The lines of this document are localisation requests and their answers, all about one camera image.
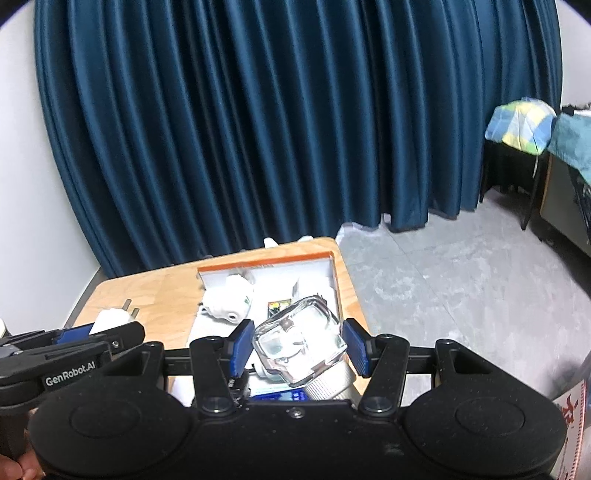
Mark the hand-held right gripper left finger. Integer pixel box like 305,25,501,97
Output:
111,318,256,414

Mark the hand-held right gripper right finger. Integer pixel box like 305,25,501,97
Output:
342,318,495,414

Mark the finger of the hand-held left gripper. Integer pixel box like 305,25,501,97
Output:
91,322,146,355
51,323,100,345

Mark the white plug-in repellent heater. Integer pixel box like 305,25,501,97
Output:
90,299,141,335

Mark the white plug-in repellent with bottle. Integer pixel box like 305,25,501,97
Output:
199,273,256,321

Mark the blue plastic box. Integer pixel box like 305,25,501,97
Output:
249,390,308,402

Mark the orange cardboard box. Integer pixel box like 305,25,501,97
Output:
173,251,345,407

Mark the person's left hand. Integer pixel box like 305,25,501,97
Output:
0,451,47,480

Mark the red printed white carton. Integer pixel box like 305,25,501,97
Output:
551,364,591,480

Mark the dark blue curtain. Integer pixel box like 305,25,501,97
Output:
34,0,561,280

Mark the black chair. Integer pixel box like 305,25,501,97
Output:
478,138,552,232

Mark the beige cabinet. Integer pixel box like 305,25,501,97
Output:
540,154,591,259

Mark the blue yellow checked cloth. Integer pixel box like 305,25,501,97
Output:
484,97,557,155

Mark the teal cloth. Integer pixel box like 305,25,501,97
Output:
547,108,591,185

